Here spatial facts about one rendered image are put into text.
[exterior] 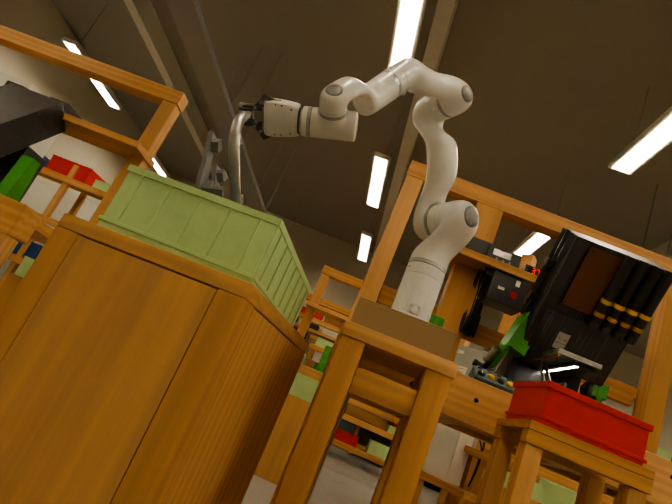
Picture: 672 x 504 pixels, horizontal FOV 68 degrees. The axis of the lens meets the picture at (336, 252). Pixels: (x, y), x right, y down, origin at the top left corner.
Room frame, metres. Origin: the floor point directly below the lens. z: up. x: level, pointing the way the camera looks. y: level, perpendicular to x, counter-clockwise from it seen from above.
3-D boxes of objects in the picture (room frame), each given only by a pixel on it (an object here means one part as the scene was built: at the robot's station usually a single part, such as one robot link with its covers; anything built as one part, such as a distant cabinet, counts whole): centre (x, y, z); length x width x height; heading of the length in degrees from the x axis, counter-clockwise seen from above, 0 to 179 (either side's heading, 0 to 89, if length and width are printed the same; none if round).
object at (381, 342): (1.47, -0.28, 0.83); 0.32 x 0.32 x 0.04; 80
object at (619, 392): (2.37, -0.93, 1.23); 1.30 x 0.05 x 0.09; 85
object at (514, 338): (1.94, -0.82, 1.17); 0.13 x 0.12 x 0.20; 85
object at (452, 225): (1.45, -0.30, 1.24); 0.19 x 0.12 x 0.24; 28
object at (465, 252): (2.26, -0.92, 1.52); 0.90 x 0.25 x 0.04; 85
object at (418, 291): (1.47, -0.28, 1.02); 0.19 x 0.19 x 0.18
